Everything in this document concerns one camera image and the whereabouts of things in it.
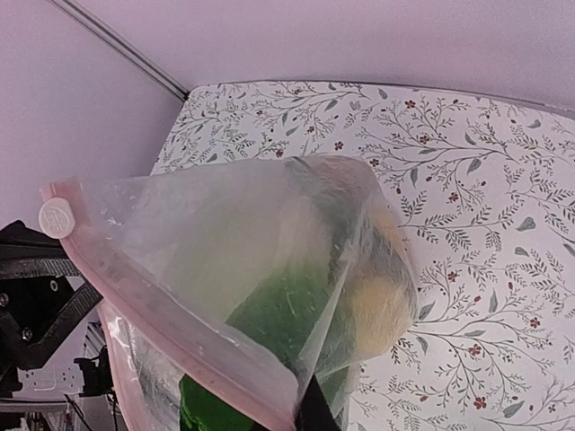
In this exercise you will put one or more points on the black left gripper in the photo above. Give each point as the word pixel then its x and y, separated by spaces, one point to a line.
pixel 29 337

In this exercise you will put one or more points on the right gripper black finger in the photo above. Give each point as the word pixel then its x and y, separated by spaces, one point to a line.
pixel 314 413

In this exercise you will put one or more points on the green bok choy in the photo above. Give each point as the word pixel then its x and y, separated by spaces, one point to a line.
pixel 301 314

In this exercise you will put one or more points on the yellow lemon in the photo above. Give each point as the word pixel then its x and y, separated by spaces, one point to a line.
pixel 380 290

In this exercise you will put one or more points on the clear zip top bag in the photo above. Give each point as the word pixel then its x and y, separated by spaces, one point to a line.
pixel 173 255

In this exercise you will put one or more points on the white round zipper slider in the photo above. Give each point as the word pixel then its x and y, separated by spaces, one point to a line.
pixel 56 218

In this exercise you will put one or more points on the floral patterned table mat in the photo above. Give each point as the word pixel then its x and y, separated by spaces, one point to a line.
pixel 483 189

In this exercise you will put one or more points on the aluminium front rail base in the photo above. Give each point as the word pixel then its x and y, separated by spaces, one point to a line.
pixel 60 375

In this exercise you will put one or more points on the left aluminium frame post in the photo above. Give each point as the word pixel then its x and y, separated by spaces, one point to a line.
pixel 105 33

